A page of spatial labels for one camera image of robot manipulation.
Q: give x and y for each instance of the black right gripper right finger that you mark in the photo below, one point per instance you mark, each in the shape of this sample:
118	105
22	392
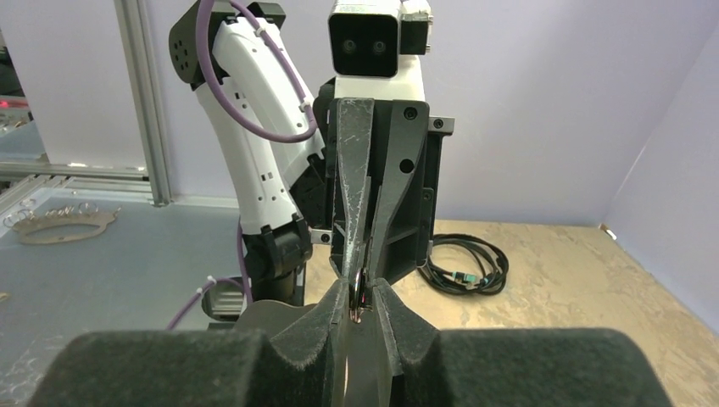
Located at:
425	366

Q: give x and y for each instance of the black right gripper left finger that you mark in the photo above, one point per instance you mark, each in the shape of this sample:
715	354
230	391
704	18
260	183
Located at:
156	368

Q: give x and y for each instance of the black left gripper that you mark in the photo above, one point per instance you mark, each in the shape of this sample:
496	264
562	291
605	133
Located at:
386	153

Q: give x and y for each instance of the silver keyring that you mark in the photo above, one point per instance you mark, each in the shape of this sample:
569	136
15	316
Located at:
357	296

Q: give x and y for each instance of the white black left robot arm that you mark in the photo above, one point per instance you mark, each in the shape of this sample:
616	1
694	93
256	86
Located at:
261	111

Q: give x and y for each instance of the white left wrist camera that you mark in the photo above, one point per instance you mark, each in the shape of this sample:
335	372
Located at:
377	48

